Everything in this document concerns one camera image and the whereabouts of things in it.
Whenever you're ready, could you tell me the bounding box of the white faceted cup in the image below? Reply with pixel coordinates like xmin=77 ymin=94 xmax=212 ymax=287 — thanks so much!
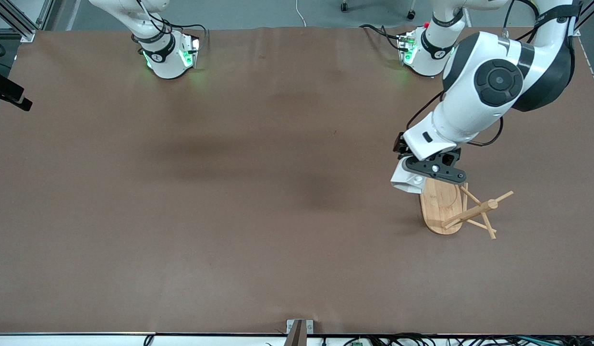
xmin=390 ymin=159 xmax=427 ymax=195

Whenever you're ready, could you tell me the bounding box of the wooden cup rack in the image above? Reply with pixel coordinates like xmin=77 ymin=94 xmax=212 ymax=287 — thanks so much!
xmin=419 ymin=179 xmax=514 ymax=240

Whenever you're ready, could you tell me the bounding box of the brown table cover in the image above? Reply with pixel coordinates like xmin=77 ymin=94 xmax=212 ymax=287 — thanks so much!
xmin=0 ymin=26 xmax=594 ymax=335

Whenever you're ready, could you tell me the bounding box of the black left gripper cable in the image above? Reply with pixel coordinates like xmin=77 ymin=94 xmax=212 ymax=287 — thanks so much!
xmin=405 ymin=0 xmax=542 ymax=148

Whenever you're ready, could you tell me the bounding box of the aluminium frame post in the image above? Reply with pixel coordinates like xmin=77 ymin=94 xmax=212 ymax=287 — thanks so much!
xmin=0 ymin=0 xmax=55 ymax=43
xmin=573 ymin=0 xmax=594 ymax=37

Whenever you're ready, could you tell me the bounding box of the black left arm base cable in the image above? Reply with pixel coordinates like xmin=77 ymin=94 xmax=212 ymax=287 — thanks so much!
xmin=359 ymin=24 xmax=409 ymax=51

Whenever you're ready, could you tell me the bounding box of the black arm base cable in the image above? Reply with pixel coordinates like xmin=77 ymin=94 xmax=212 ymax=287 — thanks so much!
xmin=131 ymin=0 xmax=209 ymax=51
xmin=359 ymin=24 xmax=409 ymax=51

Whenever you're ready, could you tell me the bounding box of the black right arm base cable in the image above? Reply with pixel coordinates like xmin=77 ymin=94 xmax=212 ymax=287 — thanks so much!
xmin=131 ymin=0 xmax=209 ymax=51

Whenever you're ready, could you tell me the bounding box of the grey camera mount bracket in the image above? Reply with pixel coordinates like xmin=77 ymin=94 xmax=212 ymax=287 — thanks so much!
xmin=286 ymin=319 xmax=315 ymax=346

